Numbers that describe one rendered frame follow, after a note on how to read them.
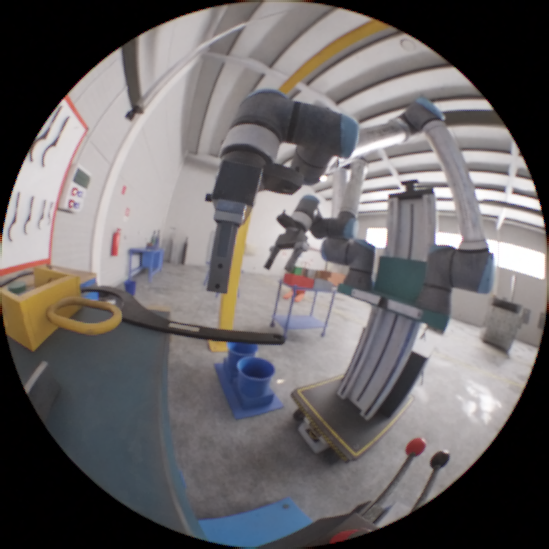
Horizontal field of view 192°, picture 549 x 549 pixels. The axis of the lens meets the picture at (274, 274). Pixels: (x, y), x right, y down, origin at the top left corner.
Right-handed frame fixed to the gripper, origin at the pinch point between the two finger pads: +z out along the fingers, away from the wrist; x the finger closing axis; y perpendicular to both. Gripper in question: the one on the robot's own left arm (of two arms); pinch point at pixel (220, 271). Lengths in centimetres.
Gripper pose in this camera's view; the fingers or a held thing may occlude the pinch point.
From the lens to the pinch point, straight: 23.8
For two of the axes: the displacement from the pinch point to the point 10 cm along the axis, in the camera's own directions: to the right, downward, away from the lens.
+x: 2.6, 1.4, -9.5
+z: -1.9, 9.8, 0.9
